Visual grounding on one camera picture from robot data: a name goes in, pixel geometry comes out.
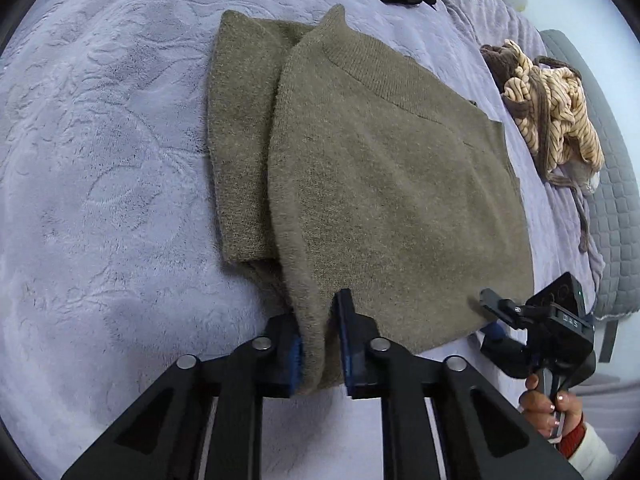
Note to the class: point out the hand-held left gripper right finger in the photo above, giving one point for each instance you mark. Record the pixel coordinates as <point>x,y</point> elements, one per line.
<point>346,340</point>

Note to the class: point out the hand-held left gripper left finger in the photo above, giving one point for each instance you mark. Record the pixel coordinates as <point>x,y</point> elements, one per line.
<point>295,360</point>

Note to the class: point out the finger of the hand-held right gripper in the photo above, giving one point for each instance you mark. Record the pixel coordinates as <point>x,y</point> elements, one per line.
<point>500,342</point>
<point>500,305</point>

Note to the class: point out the brown knit sweater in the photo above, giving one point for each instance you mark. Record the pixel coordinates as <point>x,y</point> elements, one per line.
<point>380,185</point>

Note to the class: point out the person's right forearm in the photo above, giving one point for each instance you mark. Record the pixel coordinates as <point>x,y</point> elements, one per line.
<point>590,447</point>

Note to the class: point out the person's right hand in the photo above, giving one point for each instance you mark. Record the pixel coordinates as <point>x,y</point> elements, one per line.
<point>540,410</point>

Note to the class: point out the grey quilted mattress cover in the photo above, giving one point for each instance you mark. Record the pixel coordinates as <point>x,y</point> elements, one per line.
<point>615,185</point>

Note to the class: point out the striped cream and brown garment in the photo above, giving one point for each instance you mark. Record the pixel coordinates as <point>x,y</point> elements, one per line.
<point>547,105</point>

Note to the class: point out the lilac embossed blanket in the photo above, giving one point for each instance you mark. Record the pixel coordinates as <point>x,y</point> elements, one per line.
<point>110,160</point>

